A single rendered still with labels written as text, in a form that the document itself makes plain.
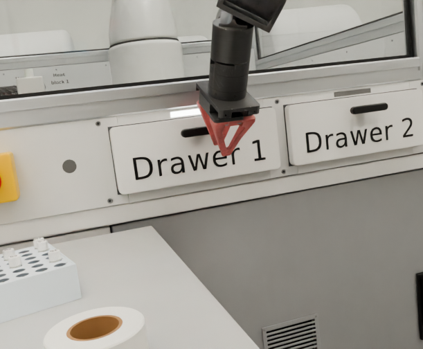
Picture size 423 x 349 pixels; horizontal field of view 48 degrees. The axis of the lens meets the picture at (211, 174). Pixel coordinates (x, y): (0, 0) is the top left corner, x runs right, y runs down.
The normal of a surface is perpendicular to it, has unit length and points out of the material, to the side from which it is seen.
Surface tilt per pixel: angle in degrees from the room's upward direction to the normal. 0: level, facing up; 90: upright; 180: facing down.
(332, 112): 90
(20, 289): 90
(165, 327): 0
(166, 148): 90
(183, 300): 0
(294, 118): 90
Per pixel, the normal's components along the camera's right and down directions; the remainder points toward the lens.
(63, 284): 0.53, 0.06
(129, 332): -0.12, -0.98
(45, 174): 0.29, 0.10
